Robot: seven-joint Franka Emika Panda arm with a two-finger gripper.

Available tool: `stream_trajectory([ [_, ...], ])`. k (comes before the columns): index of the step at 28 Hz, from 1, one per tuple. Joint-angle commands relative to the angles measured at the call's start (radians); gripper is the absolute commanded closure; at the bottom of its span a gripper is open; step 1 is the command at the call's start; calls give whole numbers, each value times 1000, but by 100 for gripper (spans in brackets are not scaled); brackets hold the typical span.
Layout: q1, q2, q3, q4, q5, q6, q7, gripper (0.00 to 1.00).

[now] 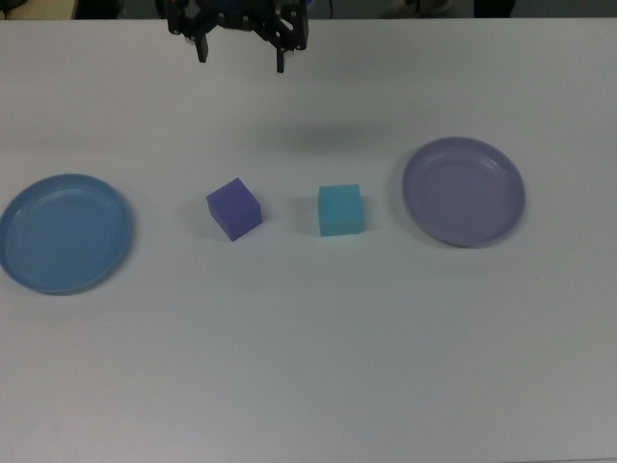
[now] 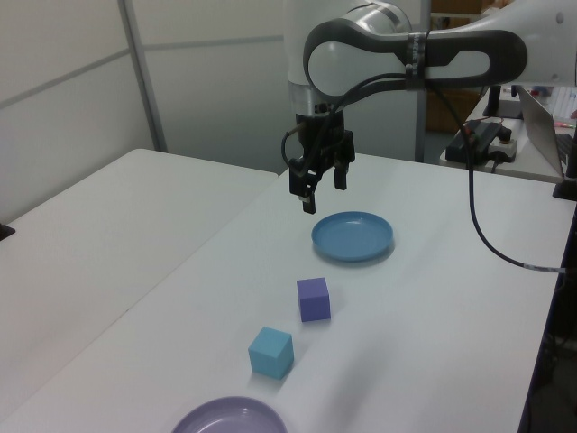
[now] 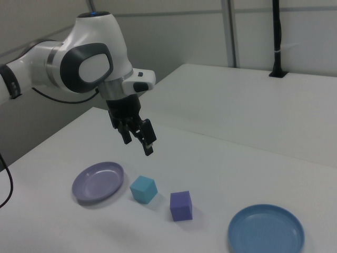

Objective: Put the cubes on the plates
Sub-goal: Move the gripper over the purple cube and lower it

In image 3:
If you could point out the cyan cube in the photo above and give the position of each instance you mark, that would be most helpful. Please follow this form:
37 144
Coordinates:
143 189

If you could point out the black camera pole with base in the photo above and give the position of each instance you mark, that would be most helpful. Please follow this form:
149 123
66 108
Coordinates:
277 39

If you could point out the grey partition post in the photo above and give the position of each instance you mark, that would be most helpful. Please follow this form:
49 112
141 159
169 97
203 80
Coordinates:
230 31

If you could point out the purple plate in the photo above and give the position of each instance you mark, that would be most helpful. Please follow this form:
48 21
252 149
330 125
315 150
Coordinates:
97 184

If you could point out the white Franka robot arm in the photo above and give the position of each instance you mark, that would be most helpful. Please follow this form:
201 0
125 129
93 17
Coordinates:
89 68

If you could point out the blue plate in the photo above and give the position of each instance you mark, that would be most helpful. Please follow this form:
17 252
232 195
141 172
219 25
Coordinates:
266 232

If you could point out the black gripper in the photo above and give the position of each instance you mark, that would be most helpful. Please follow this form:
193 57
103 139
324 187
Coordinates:
123 108

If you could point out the purple cube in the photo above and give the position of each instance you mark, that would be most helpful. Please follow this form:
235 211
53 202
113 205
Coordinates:
181 206

